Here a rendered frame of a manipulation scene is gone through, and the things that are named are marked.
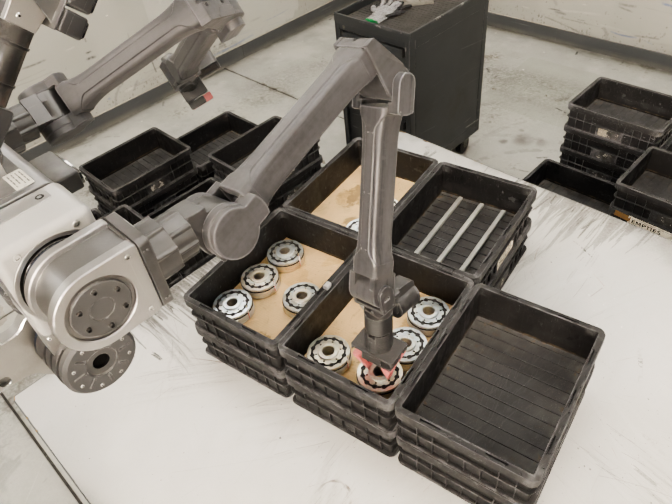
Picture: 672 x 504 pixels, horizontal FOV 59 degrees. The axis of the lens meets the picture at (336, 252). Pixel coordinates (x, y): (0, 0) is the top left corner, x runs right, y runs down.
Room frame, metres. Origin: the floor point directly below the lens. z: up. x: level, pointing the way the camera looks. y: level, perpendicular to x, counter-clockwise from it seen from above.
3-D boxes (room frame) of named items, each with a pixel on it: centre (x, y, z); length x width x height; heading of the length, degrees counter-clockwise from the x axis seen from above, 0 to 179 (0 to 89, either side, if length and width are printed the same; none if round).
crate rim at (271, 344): (1.08, 0.15, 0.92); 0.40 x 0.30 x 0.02; 140
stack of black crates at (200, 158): (2.49, 0.51, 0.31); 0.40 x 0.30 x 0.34; 131
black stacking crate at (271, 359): (1.08, 0.15, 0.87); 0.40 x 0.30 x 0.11; 140
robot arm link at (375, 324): (0.77, -0.07, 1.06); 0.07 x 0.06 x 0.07; 130
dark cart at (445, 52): (2.77, -0.50, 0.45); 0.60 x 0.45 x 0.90; 131
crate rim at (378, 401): (0.89, -0.08, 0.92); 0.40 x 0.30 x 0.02; 140
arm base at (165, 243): (0.61, 0.23, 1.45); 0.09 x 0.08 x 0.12; 41
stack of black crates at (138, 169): (2.23, 0.81, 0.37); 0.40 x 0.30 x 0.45; 131
